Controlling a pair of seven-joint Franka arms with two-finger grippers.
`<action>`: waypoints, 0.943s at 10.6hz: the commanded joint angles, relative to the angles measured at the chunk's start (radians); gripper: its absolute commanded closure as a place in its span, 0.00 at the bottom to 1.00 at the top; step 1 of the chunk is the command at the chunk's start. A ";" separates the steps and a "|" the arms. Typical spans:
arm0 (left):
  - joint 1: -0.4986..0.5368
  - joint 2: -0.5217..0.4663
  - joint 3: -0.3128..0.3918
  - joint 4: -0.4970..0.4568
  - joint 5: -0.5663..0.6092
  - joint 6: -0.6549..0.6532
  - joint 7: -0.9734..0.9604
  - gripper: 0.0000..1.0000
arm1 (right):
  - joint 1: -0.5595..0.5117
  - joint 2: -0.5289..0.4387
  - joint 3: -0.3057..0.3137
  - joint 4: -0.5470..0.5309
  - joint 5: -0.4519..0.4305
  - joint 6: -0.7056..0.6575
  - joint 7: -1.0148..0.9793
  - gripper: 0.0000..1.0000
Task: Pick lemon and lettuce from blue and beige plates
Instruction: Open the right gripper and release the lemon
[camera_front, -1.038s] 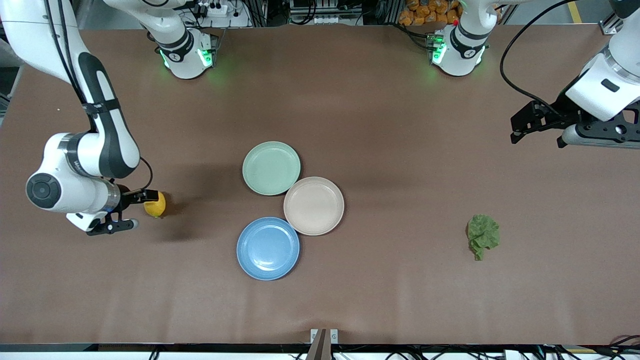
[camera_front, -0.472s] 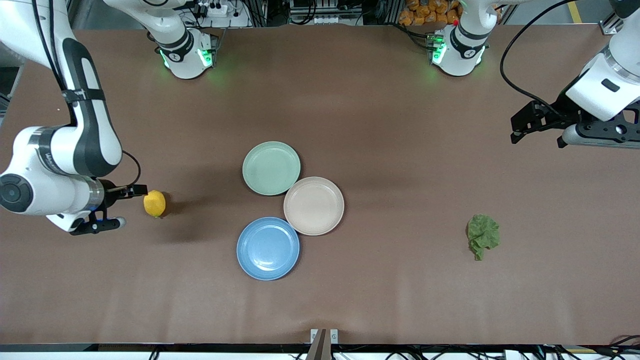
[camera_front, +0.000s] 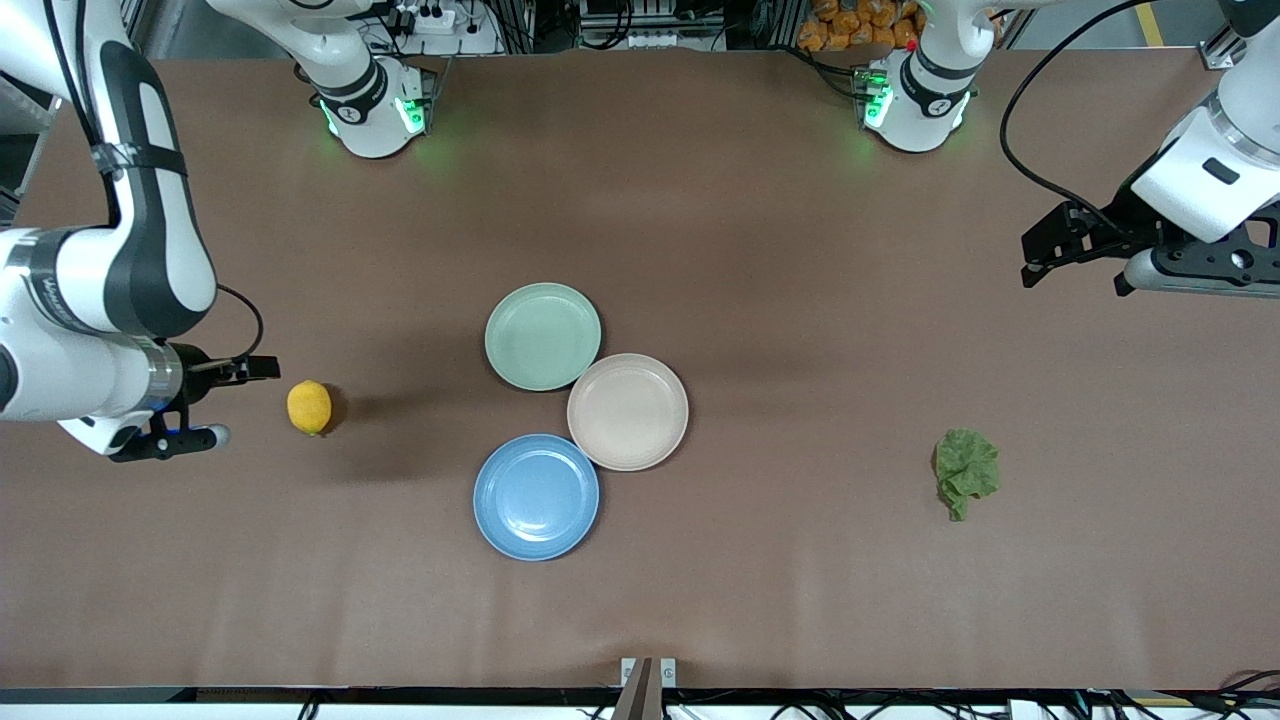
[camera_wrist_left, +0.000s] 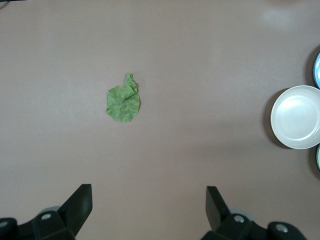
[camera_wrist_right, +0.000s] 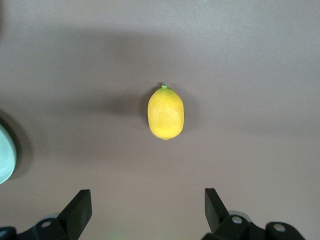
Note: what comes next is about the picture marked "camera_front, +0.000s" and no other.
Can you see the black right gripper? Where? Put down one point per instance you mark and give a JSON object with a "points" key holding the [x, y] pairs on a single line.
{"points": [[195, 362]]}

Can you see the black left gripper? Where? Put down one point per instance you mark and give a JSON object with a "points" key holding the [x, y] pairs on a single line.
{"points": [[1122, 228]]}

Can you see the yellow lemon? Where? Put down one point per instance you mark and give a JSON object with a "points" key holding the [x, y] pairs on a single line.
{"points": [[309, 407]]}

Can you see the green lettuce leaf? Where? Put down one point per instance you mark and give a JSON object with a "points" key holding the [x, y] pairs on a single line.
{"points": [[967, 465]]}

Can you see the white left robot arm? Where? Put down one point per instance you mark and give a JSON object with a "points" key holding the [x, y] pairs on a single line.
{"points": [[1190, 185]]}

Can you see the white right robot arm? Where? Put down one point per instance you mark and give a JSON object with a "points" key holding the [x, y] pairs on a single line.
{"points": [[60, 380]]}

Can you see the pale green round plate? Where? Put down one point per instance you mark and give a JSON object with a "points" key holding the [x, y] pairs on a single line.
{"points": [[542, 336]]}

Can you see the orange net bag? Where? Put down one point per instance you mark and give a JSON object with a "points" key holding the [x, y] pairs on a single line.
{"points": [[850, 25]]}

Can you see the blue round plate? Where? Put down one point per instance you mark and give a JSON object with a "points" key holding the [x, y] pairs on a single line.
{"points": [[536, 497]]}

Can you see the beige round plate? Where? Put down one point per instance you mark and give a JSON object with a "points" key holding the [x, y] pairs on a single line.
{"points": [[628, 411]]}

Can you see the white power strip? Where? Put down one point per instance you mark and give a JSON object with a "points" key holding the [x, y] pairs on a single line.
{"points": [[432, 15]]}

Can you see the metal equipment rack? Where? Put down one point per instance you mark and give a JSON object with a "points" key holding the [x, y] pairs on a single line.
{"points": [[650, 15]]}

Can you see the aluminium frame post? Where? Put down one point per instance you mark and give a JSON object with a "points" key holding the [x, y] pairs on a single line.
{"points": [[140, 20], [1215, 55]]}

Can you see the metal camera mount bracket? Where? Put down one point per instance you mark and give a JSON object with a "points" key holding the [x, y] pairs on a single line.
{"points": [[648, 690]]}

